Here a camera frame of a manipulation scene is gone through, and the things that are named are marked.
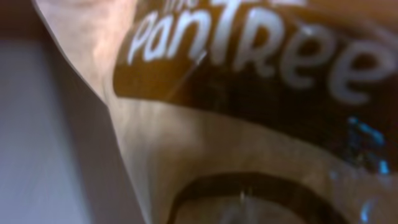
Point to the beige Pantree snack bag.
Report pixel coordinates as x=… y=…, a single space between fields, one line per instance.
x=245 y=111

